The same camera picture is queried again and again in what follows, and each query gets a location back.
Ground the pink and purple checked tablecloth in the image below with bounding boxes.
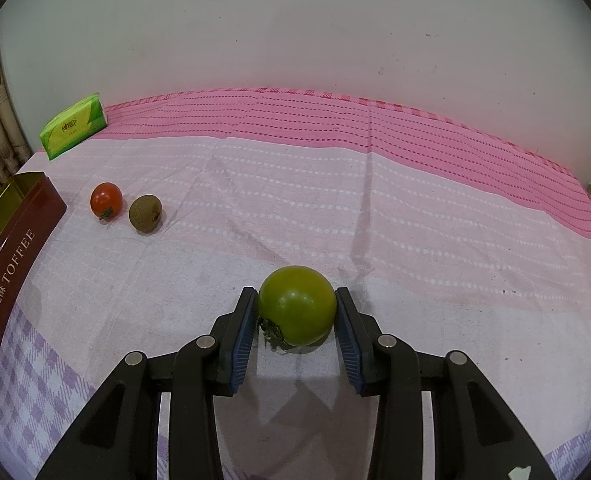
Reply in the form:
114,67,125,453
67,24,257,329
0,86,591,480

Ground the small red tomato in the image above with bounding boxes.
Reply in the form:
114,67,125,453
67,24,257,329
90,182,124,222

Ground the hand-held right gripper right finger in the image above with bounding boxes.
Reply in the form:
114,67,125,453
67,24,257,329
334,287,559,480

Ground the gold and maroon tin box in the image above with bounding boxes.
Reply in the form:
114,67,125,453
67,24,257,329
0,171,68,387

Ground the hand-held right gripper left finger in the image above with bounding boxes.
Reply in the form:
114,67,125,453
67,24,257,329
34,286,259,480

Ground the brown kiwi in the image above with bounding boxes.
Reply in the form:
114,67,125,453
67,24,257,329
128,194,163,234

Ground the green tissue pack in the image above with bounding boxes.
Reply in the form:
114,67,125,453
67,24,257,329
40,92,108,161

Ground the green tomato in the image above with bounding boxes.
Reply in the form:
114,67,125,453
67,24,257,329
258,266,337,353

